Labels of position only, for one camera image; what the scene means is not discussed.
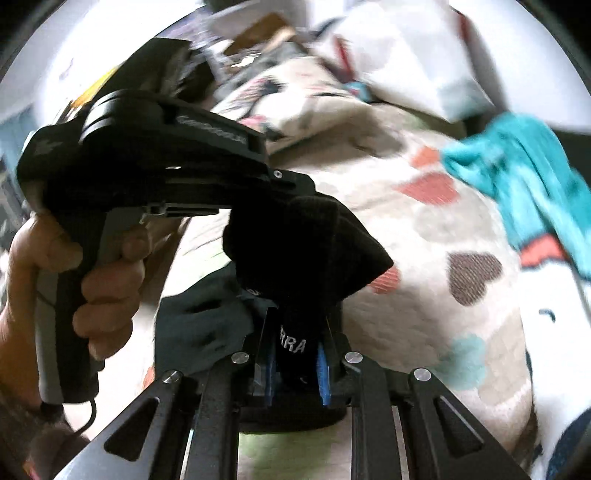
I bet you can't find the person's left forearm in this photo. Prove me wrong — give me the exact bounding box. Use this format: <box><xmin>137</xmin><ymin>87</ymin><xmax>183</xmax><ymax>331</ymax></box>
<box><xmin>0</xmin><ymin>295</ymin><xmax>90</xmax><ymax>480</ymax></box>

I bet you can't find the white printed blanket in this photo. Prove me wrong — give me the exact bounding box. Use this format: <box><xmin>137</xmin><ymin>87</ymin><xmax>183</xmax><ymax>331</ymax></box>
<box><xmin>519</xmin><ymin>233</ymin><xmax>591</xmax><ymax>480</ymax></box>

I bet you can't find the person's left hand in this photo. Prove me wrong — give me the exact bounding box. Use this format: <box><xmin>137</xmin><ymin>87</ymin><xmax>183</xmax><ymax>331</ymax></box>
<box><xmin>8</xmin><ymin>213</ymin><xmax>149</xmax><ymax>361</ymax></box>

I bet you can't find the black sock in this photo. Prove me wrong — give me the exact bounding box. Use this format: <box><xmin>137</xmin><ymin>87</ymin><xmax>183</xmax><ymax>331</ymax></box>
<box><xmin>154</xmin><ymin>194</ymin><xmax>395</xmax><ymax>435</ymax></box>

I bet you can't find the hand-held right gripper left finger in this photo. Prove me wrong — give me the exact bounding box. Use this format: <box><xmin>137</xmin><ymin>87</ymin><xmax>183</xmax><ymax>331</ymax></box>
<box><xmin>58</xmin><ymin>307</ymin><xmax>278</xmax><ymax>480</ymax></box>

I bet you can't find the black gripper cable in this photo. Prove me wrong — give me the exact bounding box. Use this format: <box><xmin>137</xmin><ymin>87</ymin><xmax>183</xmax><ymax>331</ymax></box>
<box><xmin>62</xmin><ymin>397</ymin><xmax>100</xmax><ymax>435</ymax></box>

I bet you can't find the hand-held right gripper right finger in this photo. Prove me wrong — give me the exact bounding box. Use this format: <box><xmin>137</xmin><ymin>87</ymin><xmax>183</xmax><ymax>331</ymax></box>
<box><xmin>318</xmin><ymin>314</ymin><xmax>532</xmax><ymax>480</ymax></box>

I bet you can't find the brown cardboard box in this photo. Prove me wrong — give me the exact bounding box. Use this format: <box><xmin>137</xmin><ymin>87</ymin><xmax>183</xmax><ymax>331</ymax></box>
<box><xmin>231</xmin><ymin>13</ymin><xmax>298</xmax><ymax>54</ymax></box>

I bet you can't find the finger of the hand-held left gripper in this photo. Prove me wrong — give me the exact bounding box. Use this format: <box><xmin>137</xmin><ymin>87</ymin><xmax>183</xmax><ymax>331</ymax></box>
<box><xmin>269</xmin><ymin>168</ymin><xmax>318</xmax><ymax>205</ymax></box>

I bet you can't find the cream heart print blanket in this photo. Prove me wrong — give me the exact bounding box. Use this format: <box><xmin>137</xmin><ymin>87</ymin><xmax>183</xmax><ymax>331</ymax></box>
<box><xmin>92</xmin><ymin>55</ymin><xmax>543</xmax><ymax>480</ymax></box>

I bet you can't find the white cloth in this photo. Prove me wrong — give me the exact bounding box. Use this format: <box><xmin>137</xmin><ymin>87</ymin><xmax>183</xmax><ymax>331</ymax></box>
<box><xmin>318</xmin><ymin>0</ymin><xmax>502</xmax><ymax>125</ymax></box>

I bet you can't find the teal cloth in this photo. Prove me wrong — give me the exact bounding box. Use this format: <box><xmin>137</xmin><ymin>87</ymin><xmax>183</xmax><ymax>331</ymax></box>
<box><xmin>441</xmin><ymin>113</ymin><xmax>591</xmax><ymax>278</ymax></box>

